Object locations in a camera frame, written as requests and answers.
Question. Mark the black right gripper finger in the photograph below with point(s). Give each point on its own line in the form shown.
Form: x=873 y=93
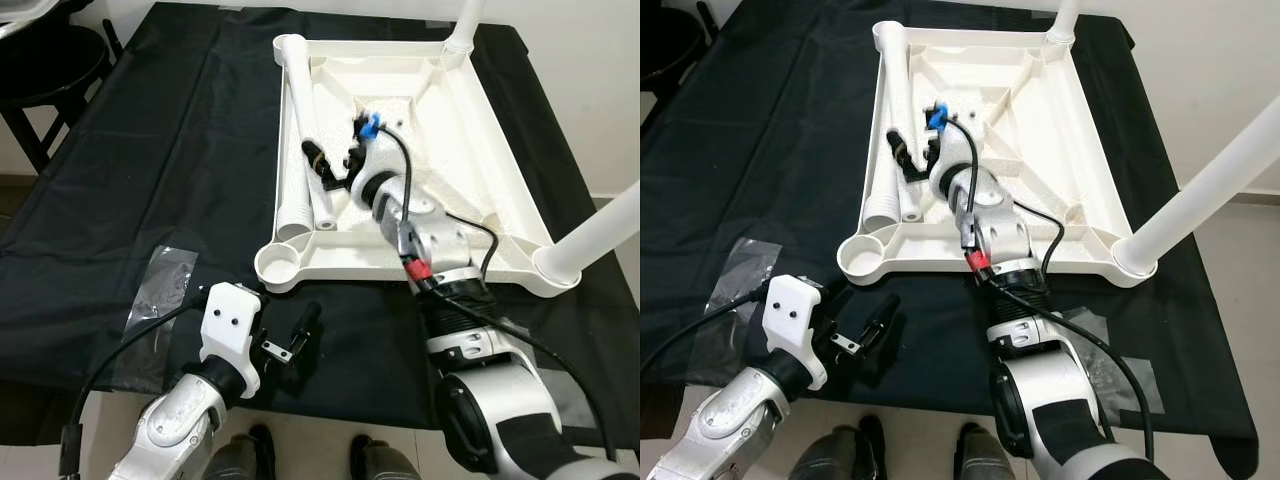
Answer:
x=319 y=165
x=901 y=157

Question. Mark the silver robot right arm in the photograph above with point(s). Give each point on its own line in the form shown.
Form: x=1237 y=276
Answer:
x=1000 y=235
x=440 y=240

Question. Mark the clear tape patch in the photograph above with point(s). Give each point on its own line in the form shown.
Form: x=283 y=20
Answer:
x=735 y=290
x=160 y=290
x=1120 y=375

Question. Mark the white plastic table top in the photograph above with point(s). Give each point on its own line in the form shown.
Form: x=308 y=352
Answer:
x=470 y=150
x=1060 y=140

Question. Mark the black cloth cover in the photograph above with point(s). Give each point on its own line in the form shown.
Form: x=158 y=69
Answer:
x=180 y=150
x=760 y=150

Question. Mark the grey robot right foot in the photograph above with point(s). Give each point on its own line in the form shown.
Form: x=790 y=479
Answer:
x=990 y=458
x=385 y=462

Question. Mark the clear plastic storage box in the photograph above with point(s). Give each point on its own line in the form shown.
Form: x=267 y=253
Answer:
x=20 y=12

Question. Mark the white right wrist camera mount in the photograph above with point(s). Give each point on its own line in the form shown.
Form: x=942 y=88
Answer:
x=372 y=175
x=955 y=170

